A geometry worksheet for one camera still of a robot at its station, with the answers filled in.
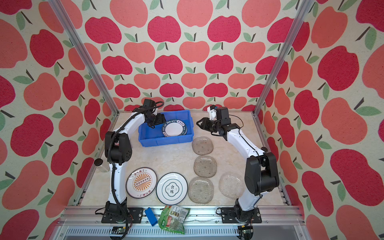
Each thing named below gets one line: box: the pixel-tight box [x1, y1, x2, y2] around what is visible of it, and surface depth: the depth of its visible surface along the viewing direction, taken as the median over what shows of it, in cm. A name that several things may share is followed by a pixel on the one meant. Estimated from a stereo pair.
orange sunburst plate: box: [125, 167, 158, 199], surface depth 86 cm
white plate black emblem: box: [156, 172, 189, 206], surface depth 84 cm
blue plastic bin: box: [138, 110, 194, 147], surface depth 106 cm
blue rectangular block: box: [144, 207, 158, 227], surface depth 75 cm
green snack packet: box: [158, 205, 191, 235], surface depth 73 cm
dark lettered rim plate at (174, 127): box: [162, 119, 188, 138], surface depth 110 cm
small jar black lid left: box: [94, 158, 110, 173], surface depth 85 cm
